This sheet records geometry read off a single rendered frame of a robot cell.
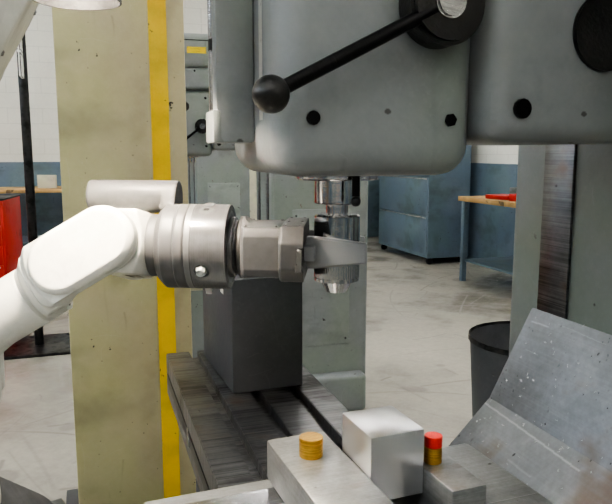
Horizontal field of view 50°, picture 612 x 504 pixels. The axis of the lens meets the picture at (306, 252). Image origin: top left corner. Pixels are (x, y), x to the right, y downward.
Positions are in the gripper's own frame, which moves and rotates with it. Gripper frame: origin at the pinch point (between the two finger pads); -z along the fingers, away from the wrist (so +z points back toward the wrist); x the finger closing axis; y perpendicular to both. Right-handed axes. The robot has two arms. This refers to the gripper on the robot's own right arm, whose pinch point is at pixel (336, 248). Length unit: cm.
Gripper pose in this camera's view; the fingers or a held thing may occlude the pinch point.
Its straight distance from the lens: 68.8
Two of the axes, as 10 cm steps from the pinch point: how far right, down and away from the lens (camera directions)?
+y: -0.1, 9.9, 1.5
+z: -10.0, -0.2, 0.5
